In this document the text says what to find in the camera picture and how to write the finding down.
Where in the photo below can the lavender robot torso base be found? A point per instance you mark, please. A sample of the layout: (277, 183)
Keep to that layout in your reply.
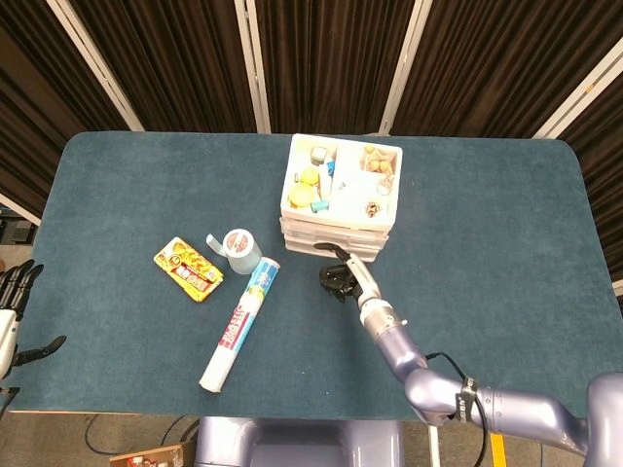
(297, 442)

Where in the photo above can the white drawer organizer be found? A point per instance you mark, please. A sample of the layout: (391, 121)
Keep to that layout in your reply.
(350, 194)

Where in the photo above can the right lavender robot arm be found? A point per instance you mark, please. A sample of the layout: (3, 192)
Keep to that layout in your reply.
(438, 384)

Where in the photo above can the small grey green tape roll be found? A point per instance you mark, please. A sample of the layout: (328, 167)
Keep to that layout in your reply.
(319, 156)

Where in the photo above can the white metal frame post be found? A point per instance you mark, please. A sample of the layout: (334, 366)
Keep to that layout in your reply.
(404, 68)
(254, 68)
(19, 209)
(97, 68)
(579, 95)

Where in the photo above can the teal plastic clip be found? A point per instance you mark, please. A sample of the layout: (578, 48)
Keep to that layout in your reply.
(319, 206)

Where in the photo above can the small brown trinket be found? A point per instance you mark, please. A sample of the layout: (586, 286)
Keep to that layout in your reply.
(372, 208)

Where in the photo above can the yellow snack packet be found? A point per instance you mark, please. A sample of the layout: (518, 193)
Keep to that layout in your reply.
(189, 269)

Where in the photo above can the light blue cup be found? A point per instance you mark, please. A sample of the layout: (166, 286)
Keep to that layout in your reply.
(241, 253)

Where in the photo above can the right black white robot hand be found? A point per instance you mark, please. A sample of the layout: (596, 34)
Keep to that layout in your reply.
(362, 279)

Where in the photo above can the black equipment on floor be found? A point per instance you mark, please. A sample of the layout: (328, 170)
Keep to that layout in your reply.
(14, 231)

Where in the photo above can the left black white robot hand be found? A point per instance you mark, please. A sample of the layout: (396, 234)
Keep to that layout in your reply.
(6, 335)

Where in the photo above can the blue white small tube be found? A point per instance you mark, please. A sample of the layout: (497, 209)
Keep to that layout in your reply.
(327, 175)

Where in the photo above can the white toothpaste tube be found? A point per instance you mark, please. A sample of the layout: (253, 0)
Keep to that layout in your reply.
(238, 326)

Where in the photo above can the brown cardboard box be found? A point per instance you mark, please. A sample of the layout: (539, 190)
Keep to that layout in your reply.
(148, 457)

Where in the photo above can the large yellow round disc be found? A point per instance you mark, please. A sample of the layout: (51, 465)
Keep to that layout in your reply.
(301, 196)

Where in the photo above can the small yellow round disc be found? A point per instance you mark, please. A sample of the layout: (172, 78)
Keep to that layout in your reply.
(308, 176)

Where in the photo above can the blue felt table mat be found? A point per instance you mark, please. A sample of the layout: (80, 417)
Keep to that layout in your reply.
(194, 194)

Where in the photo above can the dark brown curtain panel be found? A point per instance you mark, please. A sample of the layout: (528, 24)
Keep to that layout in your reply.
(34, 97)
(496, 63)
(331, 63)
(170, 63)

